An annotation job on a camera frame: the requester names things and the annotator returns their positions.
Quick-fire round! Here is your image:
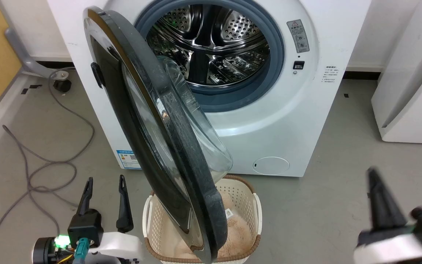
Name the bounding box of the white front-load washing machine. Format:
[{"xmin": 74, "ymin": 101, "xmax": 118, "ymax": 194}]
[{"xmin": 46, "ymin": 0, "xmax": 373, "ymax": 177}]

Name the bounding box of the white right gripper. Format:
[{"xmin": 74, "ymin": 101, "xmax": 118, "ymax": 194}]
[{"xmin": 354, "ymin": 168, "xmax": 422, "ymax": 264}]

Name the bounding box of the black round glass washer door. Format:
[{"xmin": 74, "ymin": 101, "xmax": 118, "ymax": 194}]
[{"xmin": 83, "ymin": 6, "xmax": 233, "ymax": 264}]

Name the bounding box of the steel perforated washer drum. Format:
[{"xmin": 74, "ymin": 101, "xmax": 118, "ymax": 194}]
[{"xmin": 146, "ymin": 4, "xmax": 271, "ymax": 88}]

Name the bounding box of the grey rubber door gasket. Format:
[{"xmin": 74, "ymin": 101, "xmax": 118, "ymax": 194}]
[{"xmin": 134, "ymin": 0, "xmax": 285, "ymax": 113}]

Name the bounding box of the black caster wheel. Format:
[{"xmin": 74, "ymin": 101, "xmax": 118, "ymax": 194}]
[{"xmin": 52, "ymin": 78, "xmax": 73, "ymax": 93}]

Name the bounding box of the blue energy label sticker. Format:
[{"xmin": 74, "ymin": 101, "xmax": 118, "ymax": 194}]
[{"xmin": 117, "ymin": 149, "xmax": 142, "ymax": 170}]

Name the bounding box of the grey warning sticker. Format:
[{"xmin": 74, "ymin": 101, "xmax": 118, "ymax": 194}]
[{"xmin": 287, "ymin": 19, "xmax": 310, "ymax": 54}]

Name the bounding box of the beige plush fabric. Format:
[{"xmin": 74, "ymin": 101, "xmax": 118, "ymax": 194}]
[{"xmin": 167, "ymin": 191, "xmax": 254, "ymax": 259}]

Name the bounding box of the grey floor cable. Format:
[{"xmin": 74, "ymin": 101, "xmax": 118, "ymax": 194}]
[{"xmin": 0, "ymin": 68, "xmax": 96, "ymax": 264}]

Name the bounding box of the cream plastic laundry basket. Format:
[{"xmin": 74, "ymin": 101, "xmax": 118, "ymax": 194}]
[{"xmin": 142, "ymin": 175, "xmax": 263, "ymax": 264}]

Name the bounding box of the round white filter cover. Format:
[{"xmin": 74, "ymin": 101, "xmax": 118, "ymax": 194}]
[{"xmin": 252, "ymin": 157, "xmax": 290, "ymax": 175}]

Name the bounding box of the grey metal frame leg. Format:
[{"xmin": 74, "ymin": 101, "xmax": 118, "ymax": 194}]
[{"xmin": 0, "ymin": 0, "xmax": 69, "ymax": 80}]

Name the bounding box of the white air purifier appliance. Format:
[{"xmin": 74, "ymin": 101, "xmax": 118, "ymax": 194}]
[{"xmin": 371, "ymin": 0, "xmax": 422, "ymax": 144}]

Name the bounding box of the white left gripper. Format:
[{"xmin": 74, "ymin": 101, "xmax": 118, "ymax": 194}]
[{"xmin": 77, "ymin": 175, "xmax": 144, "ymax": 264}]

